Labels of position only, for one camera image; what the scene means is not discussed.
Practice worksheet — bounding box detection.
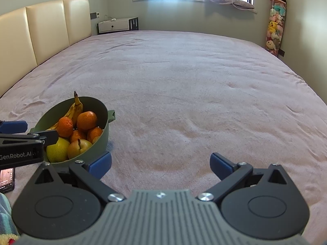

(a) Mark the windowsill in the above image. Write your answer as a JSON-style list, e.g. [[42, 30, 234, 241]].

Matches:
[[132, 0, 258, 14]]

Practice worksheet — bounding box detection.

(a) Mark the yellow plush toy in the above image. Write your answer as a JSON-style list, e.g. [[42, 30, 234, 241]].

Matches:
[[0, 232, 21, 245]]

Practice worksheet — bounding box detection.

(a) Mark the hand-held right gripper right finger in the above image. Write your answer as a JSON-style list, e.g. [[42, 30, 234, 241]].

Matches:
[[198, 152, 294, 203]]

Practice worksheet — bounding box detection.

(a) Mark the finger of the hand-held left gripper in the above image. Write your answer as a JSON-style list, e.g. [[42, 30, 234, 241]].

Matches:
[[0, 121, 28, 135], [0, 130, 59, 147]]

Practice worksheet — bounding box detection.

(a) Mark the pink bed blanket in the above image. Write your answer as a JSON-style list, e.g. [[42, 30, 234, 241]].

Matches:
[[0, 29, 327, 233]]

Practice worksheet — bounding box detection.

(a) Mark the smartphone with lit screen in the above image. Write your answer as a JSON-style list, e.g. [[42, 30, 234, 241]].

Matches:
[[0, 167, 15, 193]]

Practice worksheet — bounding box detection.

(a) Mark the orange tangerine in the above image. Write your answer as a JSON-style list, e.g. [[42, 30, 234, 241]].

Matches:
[[77, 111, 98, 132], [87, 127, 104, 143], [57, 117, 74, 138], [69, 130, 87, 143]]

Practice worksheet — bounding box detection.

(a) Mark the white nightstand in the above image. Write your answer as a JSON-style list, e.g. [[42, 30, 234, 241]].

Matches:
[[97, 17, 131, 34]]

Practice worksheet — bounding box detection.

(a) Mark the green plastic colander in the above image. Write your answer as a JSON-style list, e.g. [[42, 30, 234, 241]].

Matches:
[[29, 96, 115, 170]]

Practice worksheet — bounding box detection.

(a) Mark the cream padded headboard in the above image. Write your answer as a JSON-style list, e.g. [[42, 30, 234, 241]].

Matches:
[[0, 0, 92, 99]]

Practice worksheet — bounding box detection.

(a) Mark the green apple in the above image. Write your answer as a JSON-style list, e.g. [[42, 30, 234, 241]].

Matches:
[[67, 139, 93, 160]]

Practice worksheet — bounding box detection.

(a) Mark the hanging plush toy organizer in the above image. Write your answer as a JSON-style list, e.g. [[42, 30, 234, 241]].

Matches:
[[264, 0, 287, 57]]

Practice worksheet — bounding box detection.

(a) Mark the grey cloth on windowsill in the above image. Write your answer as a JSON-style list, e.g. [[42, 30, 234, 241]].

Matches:
[[206, 0, 255, 10]]

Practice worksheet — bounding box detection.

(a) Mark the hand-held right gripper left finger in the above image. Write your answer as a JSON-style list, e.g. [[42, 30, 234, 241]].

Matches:
[[31, 151, 127, 203]]

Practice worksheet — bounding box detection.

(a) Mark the spotted yellow banana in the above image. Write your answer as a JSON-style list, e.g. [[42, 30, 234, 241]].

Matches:
[[46, 90, 84, 131]]

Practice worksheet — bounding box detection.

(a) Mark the striped teal cloth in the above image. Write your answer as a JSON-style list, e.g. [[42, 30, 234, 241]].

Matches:
[[0, 193, 20, 238]]

